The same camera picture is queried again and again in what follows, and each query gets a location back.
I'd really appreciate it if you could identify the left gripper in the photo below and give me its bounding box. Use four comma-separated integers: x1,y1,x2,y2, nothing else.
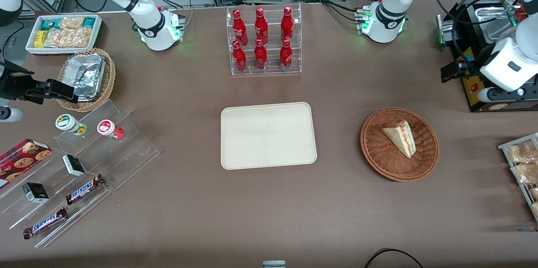
440,60,481,84

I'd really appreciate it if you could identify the green lid white cup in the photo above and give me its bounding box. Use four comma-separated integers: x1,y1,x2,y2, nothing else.
55,114,88,136

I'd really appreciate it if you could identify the tray of packaged snacks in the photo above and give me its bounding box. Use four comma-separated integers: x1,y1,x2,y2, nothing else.
498,133,538,222

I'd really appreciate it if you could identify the red cola bottle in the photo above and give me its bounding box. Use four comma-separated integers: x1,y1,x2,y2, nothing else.
281,6,294,42
254,39,268,70
232,9,248,47
280,39,293,70
254,8,269,45
232,40,247,72

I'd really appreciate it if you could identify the black food warmer appliance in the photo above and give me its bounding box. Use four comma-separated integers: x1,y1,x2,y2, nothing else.
437,0,538,113

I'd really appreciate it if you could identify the black looped cable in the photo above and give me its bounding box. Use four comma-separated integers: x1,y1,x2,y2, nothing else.
364,248,425,268

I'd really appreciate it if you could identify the brown Snickers bar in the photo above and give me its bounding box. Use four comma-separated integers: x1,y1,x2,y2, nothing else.
23,208,68,240
65,174,105,205

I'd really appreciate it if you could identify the clear acrylic stepped display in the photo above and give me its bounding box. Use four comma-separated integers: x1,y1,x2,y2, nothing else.
0,99,160,248

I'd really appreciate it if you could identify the light wicker basket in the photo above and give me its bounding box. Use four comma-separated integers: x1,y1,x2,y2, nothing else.
58,48,116,113

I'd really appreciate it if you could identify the triangular sandwich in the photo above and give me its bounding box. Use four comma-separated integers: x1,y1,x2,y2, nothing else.
382,120,417,159

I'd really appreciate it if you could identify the beige rectangular tray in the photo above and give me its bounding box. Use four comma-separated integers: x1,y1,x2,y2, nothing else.
221,102,317,170

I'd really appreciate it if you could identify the small black box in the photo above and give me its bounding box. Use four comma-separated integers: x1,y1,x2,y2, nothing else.
62,154,86,177
22,182,50,203

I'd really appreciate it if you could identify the red fried food piece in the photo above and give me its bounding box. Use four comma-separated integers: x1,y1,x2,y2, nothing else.
514,1,528,23

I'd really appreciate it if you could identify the white plastic snack bin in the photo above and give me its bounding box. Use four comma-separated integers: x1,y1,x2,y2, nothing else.
25,14,103,55

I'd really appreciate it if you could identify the clear acrylic bottle rack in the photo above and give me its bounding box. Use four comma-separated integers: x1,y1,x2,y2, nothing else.
226,3,302,76

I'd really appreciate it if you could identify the red cookie box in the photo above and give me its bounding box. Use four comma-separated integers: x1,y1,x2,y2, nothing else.
0,139,53,189

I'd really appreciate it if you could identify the round brown wicker basket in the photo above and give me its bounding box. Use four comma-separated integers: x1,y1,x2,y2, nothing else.
360,108,440,182

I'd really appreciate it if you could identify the silver box with green light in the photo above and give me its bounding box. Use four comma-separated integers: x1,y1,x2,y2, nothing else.
436,15,456,47

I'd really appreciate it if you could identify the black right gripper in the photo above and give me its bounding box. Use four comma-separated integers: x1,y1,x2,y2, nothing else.
0,63,80,105

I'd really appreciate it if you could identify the aluminium foil container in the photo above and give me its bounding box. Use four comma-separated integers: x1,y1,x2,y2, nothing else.
63,54,106,102

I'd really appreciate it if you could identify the clear cracker bag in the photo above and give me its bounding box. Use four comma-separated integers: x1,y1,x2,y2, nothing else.
59,17,84,30
43,28,93,48

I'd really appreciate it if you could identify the red lid white cup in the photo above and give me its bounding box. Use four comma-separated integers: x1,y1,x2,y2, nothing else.
97,119,124,140

